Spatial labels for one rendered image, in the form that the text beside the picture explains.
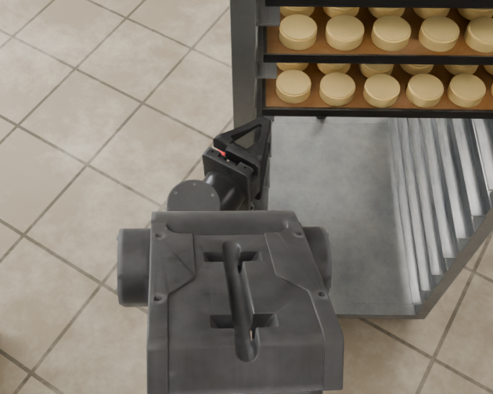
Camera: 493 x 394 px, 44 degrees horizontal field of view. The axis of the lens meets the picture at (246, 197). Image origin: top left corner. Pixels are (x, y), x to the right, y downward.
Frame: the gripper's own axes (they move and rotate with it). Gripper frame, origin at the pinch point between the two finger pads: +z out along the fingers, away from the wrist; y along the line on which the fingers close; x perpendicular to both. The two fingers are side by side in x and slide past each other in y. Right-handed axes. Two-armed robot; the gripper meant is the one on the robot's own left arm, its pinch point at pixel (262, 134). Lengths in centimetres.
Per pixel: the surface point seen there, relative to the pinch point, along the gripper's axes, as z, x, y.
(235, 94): 2.8, 5.8, 1.8
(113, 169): 25, 68, -100
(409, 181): 48, -17, -68
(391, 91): 16.8, -11.2, -1.7
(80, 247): -2, 59, -99
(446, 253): 24, -31, -49
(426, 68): 23.7, -13.7, -2.2
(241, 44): 3.4, 5.2, 11.0
